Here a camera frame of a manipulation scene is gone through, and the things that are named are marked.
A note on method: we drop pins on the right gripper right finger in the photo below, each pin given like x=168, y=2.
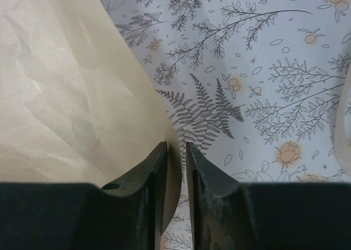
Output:
x=218, y=210

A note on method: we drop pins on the floral patterned table mat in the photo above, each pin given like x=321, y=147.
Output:
x=255, y=84

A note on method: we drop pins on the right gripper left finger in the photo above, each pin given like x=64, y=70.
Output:
x=134, y=218

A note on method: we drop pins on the cream printed ribbon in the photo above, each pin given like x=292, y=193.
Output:
x=341, y=144

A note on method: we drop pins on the orange beige wrapping paper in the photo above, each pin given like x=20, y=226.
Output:
x=76, y=105

